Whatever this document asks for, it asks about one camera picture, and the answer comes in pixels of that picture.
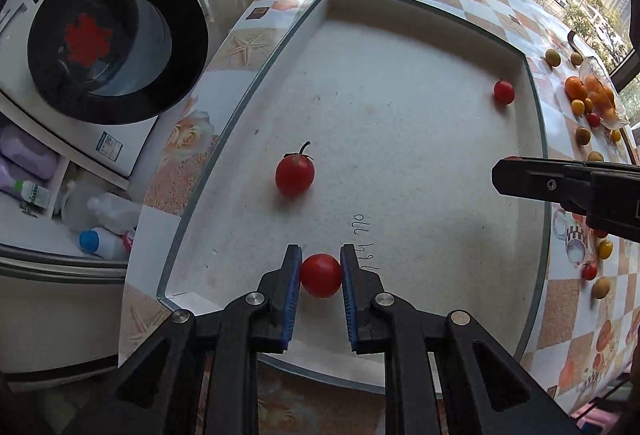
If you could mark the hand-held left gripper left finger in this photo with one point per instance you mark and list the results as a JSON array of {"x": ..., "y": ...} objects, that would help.
[{"x": 291, "y": 310}]

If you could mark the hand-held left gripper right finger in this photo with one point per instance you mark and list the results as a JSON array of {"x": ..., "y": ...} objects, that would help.
[{"x": 350, "y": 310}]

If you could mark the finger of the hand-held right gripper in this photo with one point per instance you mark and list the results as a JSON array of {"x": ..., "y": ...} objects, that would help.
[{"x": 525, "y": 179}]

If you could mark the large white tray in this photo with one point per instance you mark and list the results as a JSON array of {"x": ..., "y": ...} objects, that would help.
[{"x": 400, "y": 140}]

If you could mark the clear bowl of small fruits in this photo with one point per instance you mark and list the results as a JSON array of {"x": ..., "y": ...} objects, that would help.
[{"x": 617, "y": 115}]

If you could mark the brown-green longan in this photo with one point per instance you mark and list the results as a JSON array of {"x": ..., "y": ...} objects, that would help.
[
  {"x": 582, "y": 135},
  {"x": 601, "y": 287},
  {"x": 552, "y": 57},
  {"x": 576, "y": 59},
  {"x": 595, "y": 156}
]

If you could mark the yellow cherry tomato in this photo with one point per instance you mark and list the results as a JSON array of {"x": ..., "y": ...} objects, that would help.
[
  {"x": 605, "y": 249},
  {"x": 578, "y": 107},
  {"x": 616, "y": 135}
]

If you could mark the orange mandarin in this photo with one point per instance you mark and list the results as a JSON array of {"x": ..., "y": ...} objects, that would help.
[
  {"x": 606, "y": 99},
  {"x": 575, "y": 88},
  {"x": 595, "y": 82}
]

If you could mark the red cherry tomato with stem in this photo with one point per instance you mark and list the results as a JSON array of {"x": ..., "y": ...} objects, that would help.
[{"x": 295, "y": 176}]

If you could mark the patterned checkered tablecloth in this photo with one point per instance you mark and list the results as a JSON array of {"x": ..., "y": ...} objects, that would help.
[{"x": 165, "y": 175}]

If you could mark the white bottle with blue cap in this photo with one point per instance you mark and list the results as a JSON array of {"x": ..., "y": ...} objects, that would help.
[{"x": 102, "y": 243}]

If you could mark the clear plastic bottle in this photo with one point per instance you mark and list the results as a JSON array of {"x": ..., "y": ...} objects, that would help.
[{"x": 114, "y": 213}]

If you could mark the white plastic jug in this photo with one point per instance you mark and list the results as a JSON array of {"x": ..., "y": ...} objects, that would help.
[{"x": 74, "y": 211}]

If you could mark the white bottle with green label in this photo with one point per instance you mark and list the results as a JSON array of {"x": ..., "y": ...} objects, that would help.
[{"x": 31, "y": 192}]

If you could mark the white washing machine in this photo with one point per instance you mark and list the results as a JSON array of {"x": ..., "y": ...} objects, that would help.
[{"x": 115, "y": 40}]

